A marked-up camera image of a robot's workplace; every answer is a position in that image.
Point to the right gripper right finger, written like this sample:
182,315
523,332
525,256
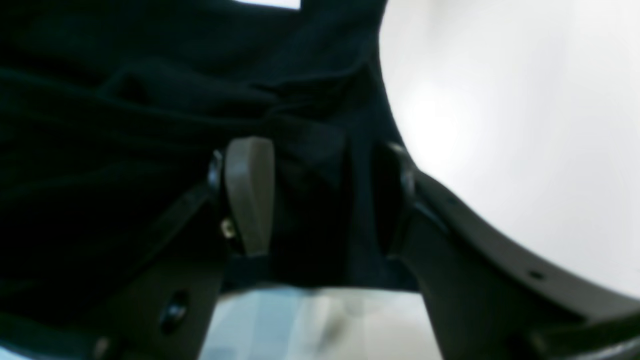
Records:
487,297

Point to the black T-shirt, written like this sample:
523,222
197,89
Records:
111,111

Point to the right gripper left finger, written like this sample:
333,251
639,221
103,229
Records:
154,300

